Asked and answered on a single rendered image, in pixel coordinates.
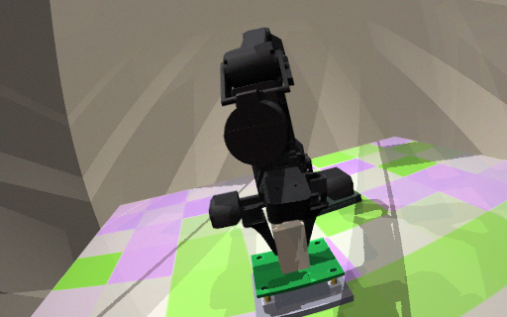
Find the green board with square handle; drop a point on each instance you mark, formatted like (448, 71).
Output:
(296, 265)

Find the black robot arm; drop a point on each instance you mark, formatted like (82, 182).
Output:
(257, 131)

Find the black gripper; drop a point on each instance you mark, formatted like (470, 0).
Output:
(227, 209)

